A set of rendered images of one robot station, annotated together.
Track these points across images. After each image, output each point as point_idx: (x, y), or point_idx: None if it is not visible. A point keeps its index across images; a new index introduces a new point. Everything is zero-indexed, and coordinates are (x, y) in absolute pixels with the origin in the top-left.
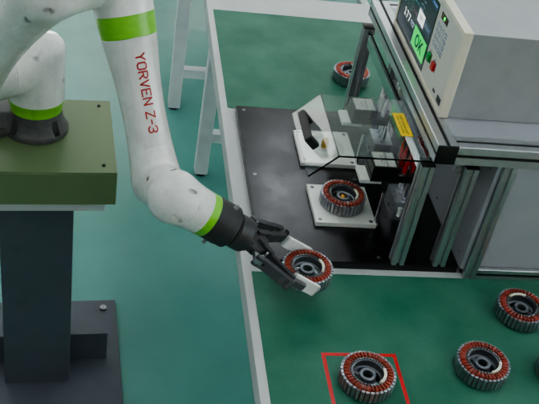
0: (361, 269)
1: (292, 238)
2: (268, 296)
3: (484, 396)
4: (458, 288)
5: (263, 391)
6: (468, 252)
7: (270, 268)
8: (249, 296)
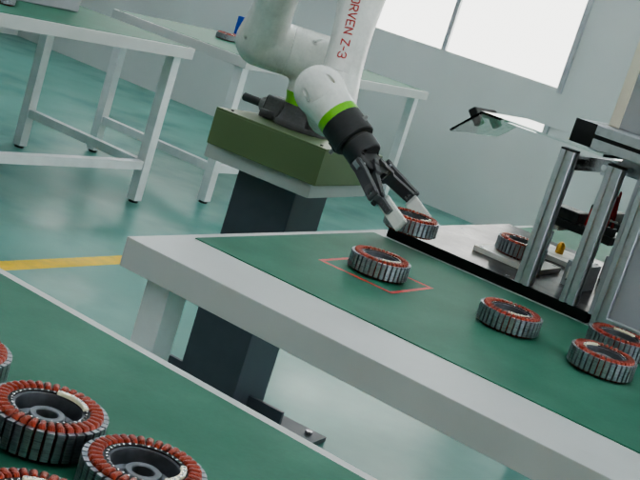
0: (482, 278)
1: (417, 198)
2: (366, 237)
3: (484, 328)
4: (570, 322)
5: (279, 233)
6: (599, 289)
7: (364, 172)
8: (350, 231)
